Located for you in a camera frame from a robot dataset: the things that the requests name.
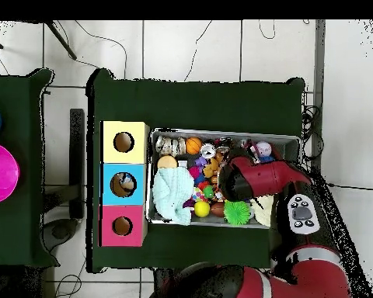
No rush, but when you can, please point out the mint green knitted cloth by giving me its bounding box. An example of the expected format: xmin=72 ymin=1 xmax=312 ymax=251
xmin=152 ymin=166 xmax=195 ymax=227

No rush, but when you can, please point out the shallow wire mesh bin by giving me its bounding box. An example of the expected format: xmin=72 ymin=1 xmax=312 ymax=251
xmin=145 ymin=127 xmax=301 ymax=231

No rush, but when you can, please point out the pink plastic bowl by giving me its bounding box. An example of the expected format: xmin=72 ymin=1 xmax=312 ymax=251
xmin=0 ymin=141 xmax=21 ymax=205

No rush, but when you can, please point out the black tripod leg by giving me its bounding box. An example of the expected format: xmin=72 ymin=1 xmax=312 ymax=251
xmin=44 ymin=20 xmax=78 ymax=61

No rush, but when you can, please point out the wooden box with three holes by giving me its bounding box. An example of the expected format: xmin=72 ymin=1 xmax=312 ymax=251
xmin=98 ymin=120 xmax=150 ymax=248

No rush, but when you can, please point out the small orange basketball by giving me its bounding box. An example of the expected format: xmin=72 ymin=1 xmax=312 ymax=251
xmin=185 ymin=137 xmax=203 ymax=155

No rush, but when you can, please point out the cream knitted cloth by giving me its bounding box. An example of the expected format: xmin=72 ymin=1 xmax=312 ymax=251
xmin=250 ymin=195 xmax=275 ymax=228

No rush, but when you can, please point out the black floor stand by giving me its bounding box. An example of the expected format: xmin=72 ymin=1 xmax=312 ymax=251
xmin=43 ymin=108 xmax=85 ymax=252

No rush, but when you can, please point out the crushed clear bottle blue label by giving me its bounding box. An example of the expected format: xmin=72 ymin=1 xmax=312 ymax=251
xmin=116 ymin=172 xmax=136 ymax=190

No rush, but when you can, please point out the round orange sponge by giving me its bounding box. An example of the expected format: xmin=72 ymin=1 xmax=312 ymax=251
xmin=157 ymin=154 xmax=179 ymax=170

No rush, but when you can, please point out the green spiky rubber ball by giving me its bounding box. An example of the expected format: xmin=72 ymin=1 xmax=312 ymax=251
xmin=223 ymin=199 xmax=252 ymax=226

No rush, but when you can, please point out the dark green table cloth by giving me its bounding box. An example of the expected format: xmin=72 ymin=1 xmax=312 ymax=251
xmin=85 ymin=68 xmax=306 ymax=274
xmin=0 ymin=68 xmax=60 ymax=269

